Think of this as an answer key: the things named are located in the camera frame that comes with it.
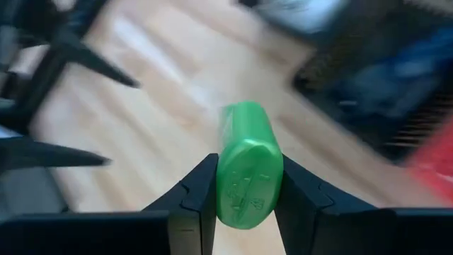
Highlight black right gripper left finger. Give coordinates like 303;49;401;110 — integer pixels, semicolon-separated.
141;152;219;255

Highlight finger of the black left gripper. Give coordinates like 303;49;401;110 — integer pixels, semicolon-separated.
0;135;111;175
52;37;142;89

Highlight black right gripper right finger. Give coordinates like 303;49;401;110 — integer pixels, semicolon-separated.
274;154;378;255

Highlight green plastic travel bottle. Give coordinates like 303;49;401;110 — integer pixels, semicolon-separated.
214;101;285;230

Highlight red plastic basket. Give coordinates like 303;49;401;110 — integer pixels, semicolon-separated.
406;118;453;205

